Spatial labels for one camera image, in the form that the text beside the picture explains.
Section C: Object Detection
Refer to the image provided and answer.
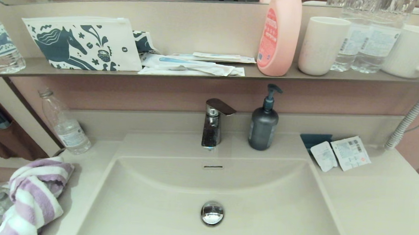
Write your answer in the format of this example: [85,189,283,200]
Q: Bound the dark grey soap dispenser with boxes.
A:
[248,83,284,152]

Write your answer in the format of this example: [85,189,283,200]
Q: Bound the white mug with handle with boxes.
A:
[381,23,419,79]

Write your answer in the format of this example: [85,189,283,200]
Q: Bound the folded blue patterned pouch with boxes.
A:
[131,30,161,55]

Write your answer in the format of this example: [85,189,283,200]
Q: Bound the flat white toiletry packet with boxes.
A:
[171,50,257,65]

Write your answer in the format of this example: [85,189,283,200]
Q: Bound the white packet with blue toothbrush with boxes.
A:
[139,52,237,77]

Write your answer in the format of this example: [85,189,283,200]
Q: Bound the slim clear plastic bottle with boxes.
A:
[34,88,95,156]

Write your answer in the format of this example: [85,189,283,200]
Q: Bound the pink lotion bottle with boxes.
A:
[255,0,304,78]

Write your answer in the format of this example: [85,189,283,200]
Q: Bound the chrome sink faucet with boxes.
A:
[200,98,237,152]

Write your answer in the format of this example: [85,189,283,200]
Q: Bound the white sachet with barcode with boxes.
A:
[329,134,373,173]

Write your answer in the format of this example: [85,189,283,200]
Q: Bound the plain white toiletry packet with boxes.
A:
[137,61,246,81]

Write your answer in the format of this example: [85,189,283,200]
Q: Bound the white horse print pouch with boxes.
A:
[19,11,146,74]

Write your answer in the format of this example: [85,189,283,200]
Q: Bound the chrome drain stopper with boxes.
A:
[200,200,225,227]

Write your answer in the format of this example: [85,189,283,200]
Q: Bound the clear plastic water bottle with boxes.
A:
[330,0,371,73]
[350,0,417,77]

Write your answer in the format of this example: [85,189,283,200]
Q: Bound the white handleless cup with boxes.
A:
[297,15,352,78]

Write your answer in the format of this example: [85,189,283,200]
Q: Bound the white coiled hose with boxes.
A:
[384,86,419,152]

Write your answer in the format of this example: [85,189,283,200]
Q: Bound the beige ceramic sink basin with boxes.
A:
[74,124,358,235]

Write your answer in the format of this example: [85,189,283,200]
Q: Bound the purple white striped towel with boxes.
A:
[0,153,75,235]

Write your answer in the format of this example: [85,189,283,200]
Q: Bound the brown holder pouch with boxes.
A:
[0,99,53,163]

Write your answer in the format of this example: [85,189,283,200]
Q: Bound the small white sachet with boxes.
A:
[309,140,340,173]

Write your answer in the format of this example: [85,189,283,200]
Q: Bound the dark blue packet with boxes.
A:
[299,132,334,156]

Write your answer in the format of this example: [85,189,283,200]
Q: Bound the grey wall shelf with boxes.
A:
[0,45,419,105]

